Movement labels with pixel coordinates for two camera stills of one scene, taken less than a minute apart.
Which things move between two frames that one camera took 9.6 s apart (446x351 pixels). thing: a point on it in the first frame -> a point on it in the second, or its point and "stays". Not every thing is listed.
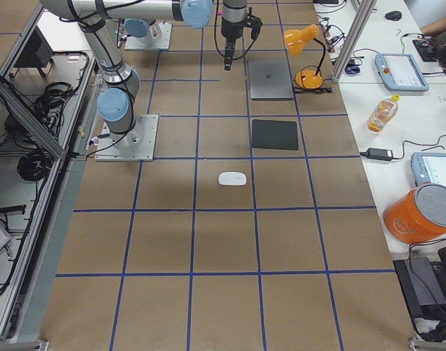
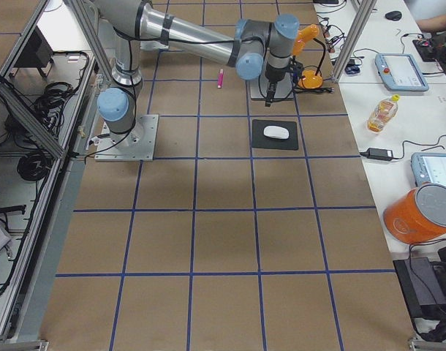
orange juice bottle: (384, 111) stays
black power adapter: (378, 153) stays
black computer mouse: (394, 15) stays
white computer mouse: (232, 178) -> (277, 132)
